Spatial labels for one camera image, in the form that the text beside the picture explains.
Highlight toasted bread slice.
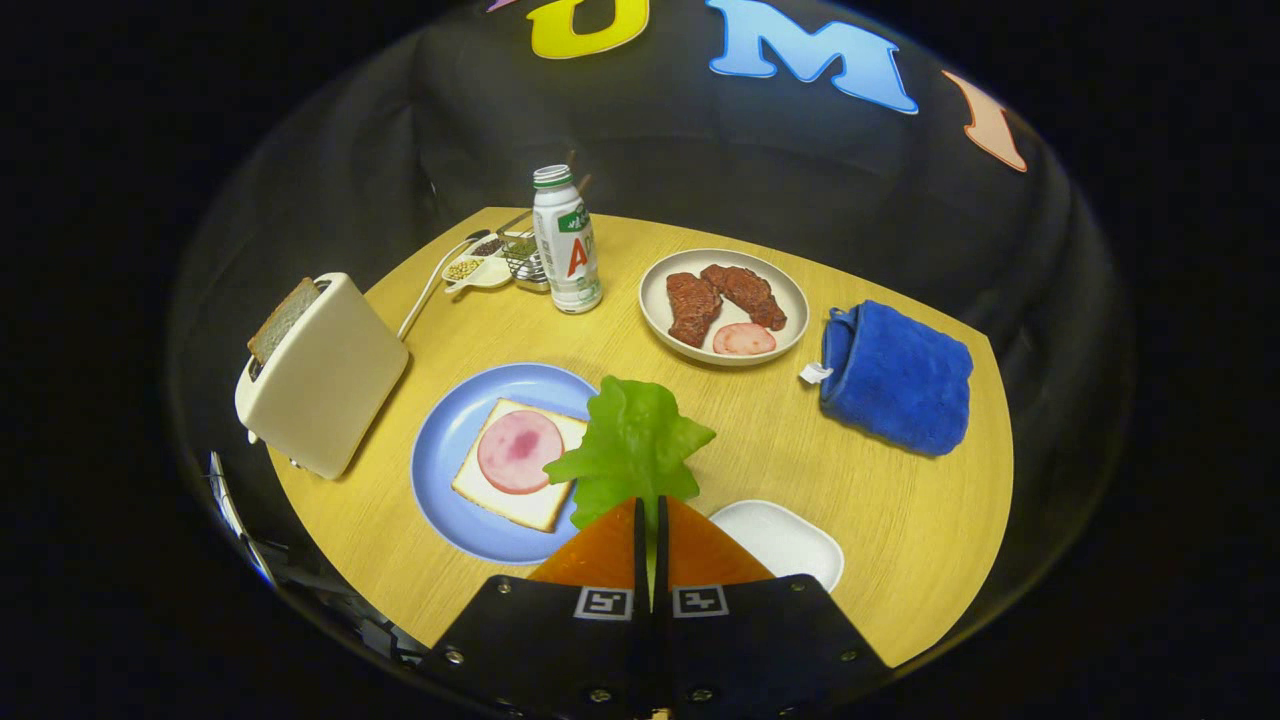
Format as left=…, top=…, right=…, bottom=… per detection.
left=247, top=277, right=323, bottom=366

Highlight blue folded towel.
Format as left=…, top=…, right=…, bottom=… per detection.
left=800, top=300, right=975, bottom=458

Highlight brown meat piece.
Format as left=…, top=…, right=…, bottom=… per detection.
left=700, top=263, right=788, bottom=332
left=665, top=271, right=723, bottom=349

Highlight white divided condiment dish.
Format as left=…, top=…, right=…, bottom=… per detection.
left=441, top=232, right=516, bottom=296

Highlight black backdrop cloth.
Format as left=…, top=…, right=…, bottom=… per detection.
left=170, top=0, right=1136, bottom=641

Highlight white toaster cable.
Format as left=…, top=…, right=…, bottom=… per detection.
left=397, top=230, right=491, bottom=343

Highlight white bread slice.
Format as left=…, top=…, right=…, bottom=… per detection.
left=451, top=398, right=589, bottom=533

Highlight white drink bottle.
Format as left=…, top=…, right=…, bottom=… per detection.
left=531, top=165, right=604, bottom=315

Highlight beige round plate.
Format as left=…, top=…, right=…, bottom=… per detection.
left=638, top=248, right=810, bottom=367

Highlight small white rectangular plate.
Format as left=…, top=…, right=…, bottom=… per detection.
left=707, top=499, right=846, bottom=593

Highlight white toaster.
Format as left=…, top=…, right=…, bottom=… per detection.
left=234, top=272, right=411, bottom=481

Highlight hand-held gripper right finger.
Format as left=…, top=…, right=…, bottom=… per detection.
left=655, top=495, right=891, bottom=720

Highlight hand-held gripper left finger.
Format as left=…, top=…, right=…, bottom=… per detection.
left=418, top=497, right=653, bottom=720

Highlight green lettuce leaf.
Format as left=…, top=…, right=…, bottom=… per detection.
left=543, top=375, right=718, bottom=561

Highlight blue round plate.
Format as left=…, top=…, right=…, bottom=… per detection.
left=410, top=362, right=601, bottom=565

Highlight wire mesh utensil holder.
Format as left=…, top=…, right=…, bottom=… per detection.
left=500, top=232, right=551, bottom=293

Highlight pink ham slice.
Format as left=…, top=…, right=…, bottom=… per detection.
left=712, top=322, right=778, bottom=357
left=476, top=409, right=565, bottom=496

